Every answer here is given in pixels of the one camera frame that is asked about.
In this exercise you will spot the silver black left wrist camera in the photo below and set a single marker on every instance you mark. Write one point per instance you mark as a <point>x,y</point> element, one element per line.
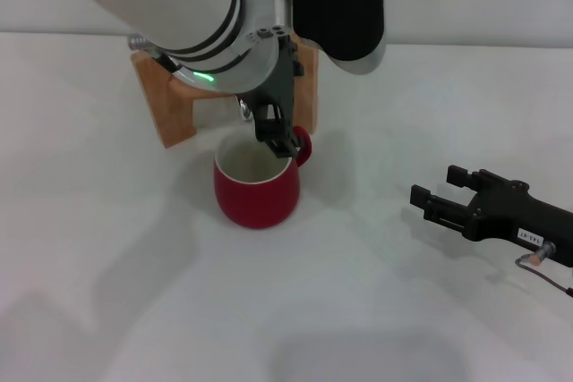
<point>336,2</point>

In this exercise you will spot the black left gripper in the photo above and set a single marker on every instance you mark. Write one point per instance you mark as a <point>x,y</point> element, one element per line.
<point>279,87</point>

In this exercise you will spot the chrome faucet with lever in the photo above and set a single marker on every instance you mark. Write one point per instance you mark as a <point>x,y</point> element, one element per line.
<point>245,111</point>

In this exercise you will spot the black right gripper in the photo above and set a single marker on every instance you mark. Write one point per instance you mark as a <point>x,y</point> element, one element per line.
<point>515,216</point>

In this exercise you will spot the wooden dispenser stand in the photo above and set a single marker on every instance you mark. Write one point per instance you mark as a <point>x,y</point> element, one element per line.
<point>172,118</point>

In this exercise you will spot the red ceramic cup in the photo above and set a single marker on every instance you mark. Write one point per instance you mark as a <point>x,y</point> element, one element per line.
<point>255,203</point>

